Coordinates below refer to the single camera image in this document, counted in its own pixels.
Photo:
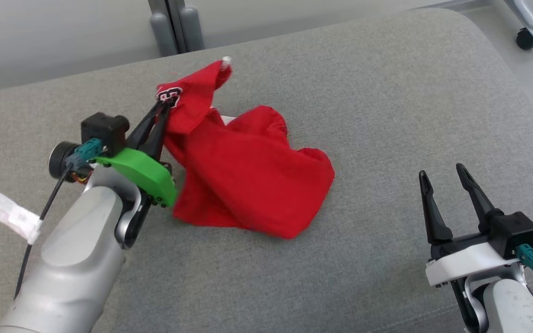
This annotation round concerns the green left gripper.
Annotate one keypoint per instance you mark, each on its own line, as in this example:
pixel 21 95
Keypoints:
pixel 141 169

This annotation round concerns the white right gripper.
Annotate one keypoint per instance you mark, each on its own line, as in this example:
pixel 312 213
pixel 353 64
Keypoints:
pixel 465 263

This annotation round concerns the red shorts with white stripe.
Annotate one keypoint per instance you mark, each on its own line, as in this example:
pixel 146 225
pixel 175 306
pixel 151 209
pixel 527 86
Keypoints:
pixel 248 175

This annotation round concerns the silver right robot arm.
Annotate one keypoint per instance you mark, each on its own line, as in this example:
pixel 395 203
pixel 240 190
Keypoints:
pixel 507 305

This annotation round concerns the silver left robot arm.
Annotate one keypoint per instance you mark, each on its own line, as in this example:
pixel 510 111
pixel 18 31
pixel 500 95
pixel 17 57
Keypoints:
pixel 72 254

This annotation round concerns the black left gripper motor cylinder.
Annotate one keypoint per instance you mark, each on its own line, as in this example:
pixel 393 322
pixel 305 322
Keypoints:
pixel 60 159

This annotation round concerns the black caster wheel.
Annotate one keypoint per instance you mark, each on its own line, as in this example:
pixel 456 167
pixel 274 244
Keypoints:
pixel 527 39

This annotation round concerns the grey caster wheel leg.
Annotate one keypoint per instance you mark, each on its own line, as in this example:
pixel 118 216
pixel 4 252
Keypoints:
pixel 528 16

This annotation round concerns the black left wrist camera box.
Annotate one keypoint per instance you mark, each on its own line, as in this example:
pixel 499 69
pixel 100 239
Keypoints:
pixel 102 129

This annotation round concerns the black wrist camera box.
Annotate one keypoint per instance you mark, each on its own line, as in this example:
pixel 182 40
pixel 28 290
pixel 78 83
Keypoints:
pixel 102 129
pixel 514 233

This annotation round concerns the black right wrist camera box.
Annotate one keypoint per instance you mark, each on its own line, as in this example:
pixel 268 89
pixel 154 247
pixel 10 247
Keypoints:
pixel 514 233

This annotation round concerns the grey rounded post foot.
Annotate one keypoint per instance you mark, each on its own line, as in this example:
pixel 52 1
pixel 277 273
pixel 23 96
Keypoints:
pixel 164 34
pixel 191 27

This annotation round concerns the grey vertical partition post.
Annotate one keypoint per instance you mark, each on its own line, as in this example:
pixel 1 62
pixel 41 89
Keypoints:
pixel 174 7

